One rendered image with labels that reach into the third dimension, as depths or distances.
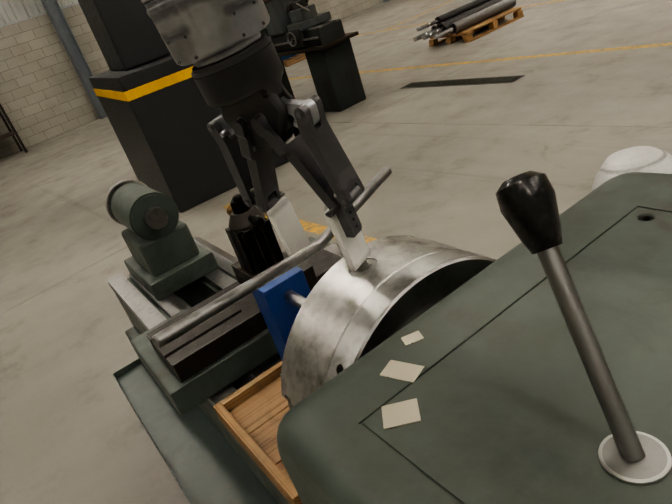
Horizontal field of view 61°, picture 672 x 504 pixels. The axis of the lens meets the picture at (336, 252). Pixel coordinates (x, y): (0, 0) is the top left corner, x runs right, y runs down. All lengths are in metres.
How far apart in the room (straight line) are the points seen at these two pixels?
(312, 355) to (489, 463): 0.29
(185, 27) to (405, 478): 0.36
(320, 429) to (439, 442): 0.09
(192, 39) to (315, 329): 0.32
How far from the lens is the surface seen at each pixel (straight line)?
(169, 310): 1.63
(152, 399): 1.92
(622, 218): 0.60
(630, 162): 1.16
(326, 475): 0.41
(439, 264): 0.60
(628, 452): 0.37
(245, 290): 0.52
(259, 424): 1.05
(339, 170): 0.50
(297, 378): 0.64
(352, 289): 0.62
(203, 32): 0.48
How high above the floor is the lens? 1.54
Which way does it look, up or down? 26 degrees down
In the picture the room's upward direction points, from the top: 19 degrees counter-clockwise
